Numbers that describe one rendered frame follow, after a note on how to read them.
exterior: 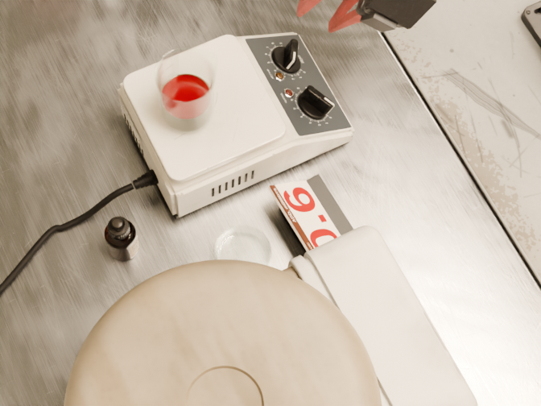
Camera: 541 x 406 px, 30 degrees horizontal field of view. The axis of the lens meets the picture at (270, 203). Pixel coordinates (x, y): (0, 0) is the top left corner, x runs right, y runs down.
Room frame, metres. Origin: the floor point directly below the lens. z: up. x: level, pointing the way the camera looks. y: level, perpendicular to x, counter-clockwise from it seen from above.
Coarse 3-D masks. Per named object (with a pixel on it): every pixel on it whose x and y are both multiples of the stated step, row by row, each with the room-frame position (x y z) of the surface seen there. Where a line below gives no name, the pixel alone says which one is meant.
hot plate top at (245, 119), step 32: (224, 64) 0.46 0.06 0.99; (128, 96) 0.42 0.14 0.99; (224, 96) 0.43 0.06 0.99; (256, 96) 0.44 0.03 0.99; (160, 128) 0.39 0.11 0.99; (224, 128) 0.40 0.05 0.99; (256, 128) 0.40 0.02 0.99; (160, 160) 0.36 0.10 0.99; (192, 160) 0.36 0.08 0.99; (224, 160) 0.37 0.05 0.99
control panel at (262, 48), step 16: (256, 48) 0.50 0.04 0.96; (272, 48) 0.51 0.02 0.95; (304, 48) 0.53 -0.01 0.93; (272, 64) 0.49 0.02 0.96; (304, 64) 0.51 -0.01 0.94; (272, 80) 0.47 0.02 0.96; (288, 80) 0.48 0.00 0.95; (304, 80) 0.49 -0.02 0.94; (320, 80) 0.49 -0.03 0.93; (288, 96) 0.46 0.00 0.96; (288, 112) 0.44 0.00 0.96; (336, 112) 0.46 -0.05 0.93; (304, 128) 0.42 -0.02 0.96; (320, 128) 0.43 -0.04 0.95; (336, 128) 0.44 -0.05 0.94
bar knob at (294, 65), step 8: (296, 40) 0.52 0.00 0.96; (280, 48) 0.51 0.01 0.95; (288, 48) 0.51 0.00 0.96; (296, 48) 0.51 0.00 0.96; (272, 56) 0.50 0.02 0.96; (280, 56) 0.50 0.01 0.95; (288, 56) 0.50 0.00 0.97; (296, 56) 0.50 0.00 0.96; (280, 64) 0.49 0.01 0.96; (288, 64) 0.49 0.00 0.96; (296, 64) 0.50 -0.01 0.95; (288, 72) 0.49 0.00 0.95
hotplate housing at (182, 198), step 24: (120, 96) 0.43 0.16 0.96; (288, 120) 0.43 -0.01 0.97; (144, 144) 0.38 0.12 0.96; (288, 144) 0.40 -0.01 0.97; (312, 144) 0.41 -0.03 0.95; (336, 144) 0.43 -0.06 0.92; (216, 168) 0.37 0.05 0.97; (240, 168) 0.37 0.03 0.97; (264, 168) 0.39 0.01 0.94; (288, 168) 0.41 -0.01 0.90; (168, 192) 0.34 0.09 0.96; (192, 192) 0.34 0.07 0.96; (216, 192) 0.36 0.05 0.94
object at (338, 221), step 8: (280, 184) 0.38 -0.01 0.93; (288, 184) 0.38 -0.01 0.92; (312, 184) 0.39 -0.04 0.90; (320, 184) 0.39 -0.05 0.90; (272, 192) 0.36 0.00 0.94; (312, 192) 0.38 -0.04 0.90; (320, 192) 0.39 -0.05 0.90; (328, 192) 0.39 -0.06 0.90; (320, 200) 0.38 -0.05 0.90; (328, 200) 0.38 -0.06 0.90; (280, 208) 0.35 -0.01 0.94; (320, 208) 0.37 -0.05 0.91; (328, 208) 0.37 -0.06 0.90; (336, 208) 0.37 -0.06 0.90; (328, 216) 0.36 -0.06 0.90; (336, 216) 0.36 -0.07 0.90; (344, 216) 0.36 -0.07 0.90; (336, 224) 0.35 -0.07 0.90; (344, 224) 0.35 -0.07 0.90; (296, 232) 0.33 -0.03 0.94; (336, 232) 0.34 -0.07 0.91; (344, 232) 0.35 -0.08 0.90; (304, 248) 0.32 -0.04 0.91
